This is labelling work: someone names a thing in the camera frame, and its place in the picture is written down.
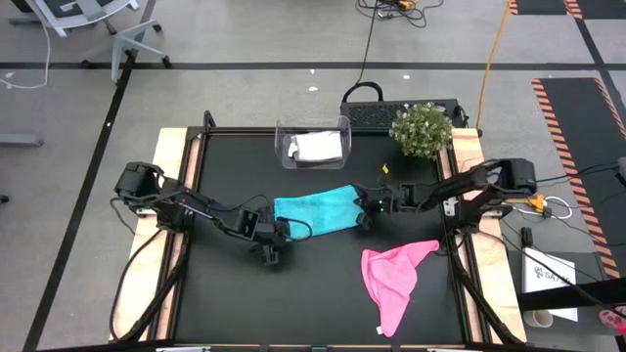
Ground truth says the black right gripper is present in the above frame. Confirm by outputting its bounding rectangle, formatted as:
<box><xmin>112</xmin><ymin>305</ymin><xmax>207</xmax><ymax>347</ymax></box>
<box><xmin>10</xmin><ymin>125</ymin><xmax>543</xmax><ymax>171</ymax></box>
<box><xmin>352</xmin><ymin>183</ymin><xmax>420</xmax><ymax>215</ymax></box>

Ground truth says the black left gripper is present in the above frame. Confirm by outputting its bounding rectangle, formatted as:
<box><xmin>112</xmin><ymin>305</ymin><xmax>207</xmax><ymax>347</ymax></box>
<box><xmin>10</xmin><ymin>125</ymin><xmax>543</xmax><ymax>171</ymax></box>
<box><xmin>253</xmin><ymin>204</ymin><xmax>294</xmax><ymax>251</ymax></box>

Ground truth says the teal microfiber towel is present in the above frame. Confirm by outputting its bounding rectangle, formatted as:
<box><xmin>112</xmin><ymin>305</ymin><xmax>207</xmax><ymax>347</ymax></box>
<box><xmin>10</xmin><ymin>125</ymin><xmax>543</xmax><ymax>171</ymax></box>
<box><xmin>272</xmin><ymin>184</ymin><xmax>368</xmax><ymax>242</ymax></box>

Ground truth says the grey waffle towel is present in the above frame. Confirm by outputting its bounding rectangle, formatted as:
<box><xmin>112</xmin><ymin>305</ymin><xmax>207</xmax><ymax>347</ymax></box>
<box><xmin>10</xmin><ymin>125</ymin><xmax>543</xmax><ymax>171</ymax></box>
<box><xmin>287</xmin><ymin>130</ymin><xmax>344</xmax><ymax>163</ymax></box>

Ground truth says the clear plastic bin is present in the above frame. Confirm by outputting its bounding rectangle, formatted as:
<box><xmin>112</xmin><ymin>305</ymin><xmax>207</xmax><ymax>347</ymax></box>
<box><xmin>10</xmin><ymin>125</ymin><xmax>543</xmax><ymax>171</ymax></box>
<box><xmin>274</xmin><ymin>115</ymin><xmax>352</xmax><ymax>171</ymax></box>

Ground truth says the pink microfiber towel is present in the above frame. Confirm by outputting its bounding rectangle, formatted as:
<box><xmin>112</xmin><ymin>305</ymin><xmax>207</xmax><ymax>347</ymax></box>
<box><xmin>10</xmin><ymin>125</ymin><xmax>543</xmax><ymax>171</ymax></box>
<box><xmin>360</xmin><ymin>239</ymin><xmax>441</xmax><ymax>339</ymax></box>

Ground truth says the black perforated metal box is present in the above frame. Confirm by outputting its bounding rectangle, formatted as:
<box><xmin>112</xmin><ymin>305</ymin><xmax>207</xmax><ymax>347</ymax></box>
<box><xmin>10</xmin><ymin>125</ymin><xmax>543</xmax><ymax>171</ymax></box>
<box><xmin>339</xmin><ymin>98</ymin><xmax>470</xmax><ymax>133</ymax></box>

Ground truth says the small potted artificial plant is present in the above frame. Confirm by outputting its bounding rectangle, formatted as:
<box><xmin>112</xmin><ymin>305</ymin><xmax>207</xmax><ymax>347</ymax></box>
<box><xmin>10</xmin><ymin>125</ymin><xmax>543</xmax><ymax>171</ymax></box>
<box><xmin>388</xmin><ymin>101</ymin><xmax>454</xmax><ymax>160</ymax></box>

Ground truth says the wooden side board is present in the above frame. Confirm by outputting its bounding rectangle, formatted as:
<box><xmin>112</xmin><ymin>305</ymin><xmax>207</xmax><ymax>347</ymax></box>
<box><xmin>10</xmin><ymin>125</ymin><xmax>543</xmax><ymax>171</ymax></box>
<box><xmin>437</xmin><ymin>127</ymin><xmax>528</xmax><ymax>343</ymax></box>
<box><xmin>110</xmin><ymin>126</ymin><xmax>201</xmax><ymax>342</ymax></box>

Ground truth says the white printed cardboard box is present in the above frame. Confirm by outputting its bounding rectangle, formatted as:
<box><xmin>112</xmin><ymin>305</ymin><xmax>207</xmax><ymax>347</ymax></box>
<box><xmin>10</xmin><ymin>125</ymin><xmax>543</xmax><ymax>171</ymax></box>
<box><xmin>520</xmin><ymin>246</ymin><xmax>579</xmax><ymax>323</ymax></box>

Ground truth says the beige tape roll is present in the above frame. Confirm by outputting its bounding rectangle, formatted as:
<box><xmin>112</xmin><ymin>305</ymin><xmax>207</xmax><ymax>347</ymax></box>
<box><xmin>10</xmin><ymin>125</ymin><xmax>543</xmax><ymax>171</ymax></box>
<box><xmin>522</xmin><ymin>309</ymin><xmax>554</xmax><ymax>329</ymax></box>

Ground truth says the black flat beam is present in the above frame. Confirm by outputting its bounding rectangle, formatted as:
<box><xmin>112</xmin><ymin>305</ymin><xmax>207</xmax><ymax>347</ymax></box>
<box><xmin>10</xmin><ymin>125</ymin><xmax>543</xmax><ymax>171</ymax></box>
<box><xmin>516</xmin><ymin>277</ymin><xmax>626</xmax><ymax>313</ymax></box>

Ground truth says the black hazard-striped floor mat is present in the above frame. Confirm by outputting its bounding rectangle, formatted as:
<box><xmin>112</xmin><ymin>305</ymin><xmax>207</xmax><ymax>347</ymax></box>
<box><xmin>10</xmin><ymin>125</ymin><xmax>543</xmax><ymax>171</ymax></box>
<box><xmin>531</xmin><ymin>76</ymin><xmax>626</xmax><ymax>281</ymax></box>
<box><xmin>507</xmin><ymin>0</ymin><xmax>626</xmax><ymax>21</ymax></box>

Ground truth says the white office chair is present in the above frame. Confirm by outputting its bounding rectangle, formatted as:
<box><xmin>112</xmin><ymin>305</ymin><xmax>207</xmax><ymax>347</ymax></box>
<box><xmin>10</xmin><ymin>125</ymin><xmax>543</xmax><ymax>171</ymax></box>
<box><xmin>7</xmin><ymin>0</ymin><xmax>172</xmax><ymax>84</ymax></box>

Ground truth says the grey metal bar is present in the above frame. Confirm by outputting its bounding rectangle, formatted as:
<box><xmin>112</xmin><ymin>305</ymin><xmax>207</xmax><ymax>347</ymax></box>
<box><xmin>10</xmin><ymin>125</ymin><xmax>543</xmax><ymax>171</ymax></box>
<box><xmin>0</xmin><ymin>134</ymin><xmax>45</xmax><ymax>149</ymax></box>

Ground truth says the pink spotted object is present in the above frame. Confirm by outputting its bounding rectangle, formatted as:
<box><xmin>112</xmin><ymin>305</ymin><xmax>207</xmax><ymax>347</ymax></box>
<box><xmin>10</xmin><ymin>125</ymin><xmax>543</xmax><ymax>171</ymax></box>
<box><xmin>599</xmin><ymin>305</ymin><xmax>626</xmax><ymax>336</ymax></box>

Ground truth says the black aluminium table frame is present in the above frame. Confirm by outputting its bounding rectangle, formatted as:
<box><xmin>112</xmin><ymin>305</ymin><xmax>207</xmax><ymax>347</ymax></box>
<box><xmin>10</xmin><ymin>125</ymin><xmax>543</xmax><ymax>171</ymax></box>
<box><xmin>110</xmin><ymin>110</ymin><xmax>527</xmax><ymax>352</ymax></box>

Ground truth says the long black cable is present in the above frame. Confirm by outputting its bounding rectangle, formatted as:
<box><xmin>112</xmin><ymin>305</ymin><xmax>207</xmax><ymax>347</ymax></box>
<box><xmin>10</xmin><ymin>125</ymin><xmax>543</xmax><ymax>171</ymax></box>
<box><xmin>340</xmin><ymin>0</ymin><xmax>385</xmax><ymax>105</ymax></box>

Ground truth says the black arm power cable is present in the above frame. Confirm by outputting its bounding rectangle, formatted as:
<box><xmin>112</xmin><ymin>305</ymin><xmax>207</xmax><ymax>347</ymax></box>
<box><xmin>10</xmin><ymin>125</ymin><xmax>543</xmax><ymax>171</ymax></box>
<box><xmin>108</xmin><ymin>227</ymin><xmax>165</xmax><ymax>342</ymax></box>

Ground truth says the yellow cable connector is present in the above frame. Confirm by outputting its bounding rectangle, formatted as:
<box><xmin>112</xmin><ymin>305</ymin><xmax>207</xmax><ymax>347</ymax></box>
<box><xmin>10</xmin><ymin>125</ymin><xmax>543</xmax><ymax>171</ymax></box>
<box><xmin>506</xmin><ymin>194</ymin><xmax>547</xmax><ymax>212</ymax></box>

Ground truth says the tangled black cable bundle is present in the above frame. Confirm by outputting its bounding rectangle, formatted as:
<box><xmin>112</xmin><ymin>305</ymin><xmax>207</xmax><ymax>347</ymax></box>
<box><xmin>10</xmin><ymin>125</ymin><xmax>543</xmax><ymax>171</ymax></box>
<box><xmin>356</xmin><ymin>0</ymin><xmax>444</xmax><ymax>29</ymax></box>

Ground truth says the white cable loop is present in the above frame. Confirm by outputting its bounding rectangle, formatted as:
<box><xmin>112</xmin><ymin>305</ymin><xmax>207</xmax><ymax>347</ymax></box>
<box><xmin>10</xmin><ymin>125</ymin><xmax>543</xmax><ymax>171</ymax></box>
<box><xmin>543</xmin><ymin>195</ymin><xmax>573</xmax><ymax>220</ymax></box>

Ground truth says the long yellow cable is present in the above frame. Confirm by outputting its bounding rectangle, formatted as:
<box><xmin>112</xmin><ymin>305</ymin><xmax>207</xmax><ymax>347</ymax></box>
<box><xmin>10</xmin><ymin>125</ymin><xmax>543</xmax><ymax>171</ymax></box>
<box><xmin>476</xmin><ymin>0</ymin><xmax>513</xmax><ymax>129</ymax></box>

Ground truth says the thin white floor cable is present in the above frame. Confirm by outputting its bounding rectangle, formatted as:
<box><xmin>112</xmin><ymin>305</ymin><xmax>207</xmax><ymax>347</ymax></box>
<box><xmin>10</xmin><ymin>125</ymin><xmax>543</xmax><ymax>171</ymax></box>
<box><xmin>0</xmin><ymin>19</ymin><xmax>53</xmax><ymax>91</ymax></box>

